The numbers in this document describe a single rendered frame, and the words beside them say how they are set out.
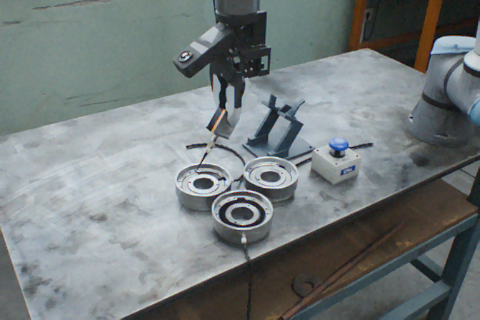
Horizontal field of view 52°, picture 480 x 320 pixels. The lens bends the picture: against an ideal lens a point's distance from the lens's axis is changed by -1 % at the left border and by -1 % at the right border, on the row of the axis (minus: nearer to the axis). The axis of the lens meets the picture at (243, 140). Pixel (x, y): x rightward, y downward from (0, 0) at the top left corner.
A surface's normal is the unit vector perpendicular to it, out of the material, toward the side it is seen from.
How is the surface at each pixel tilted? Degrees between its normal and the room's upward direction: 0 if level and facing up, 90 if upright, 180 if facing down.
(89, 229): 0
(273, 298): 0
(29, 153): 0
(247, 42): 90
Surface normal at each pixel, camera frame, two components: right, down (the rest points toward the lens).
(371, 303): 0.04, -0.85
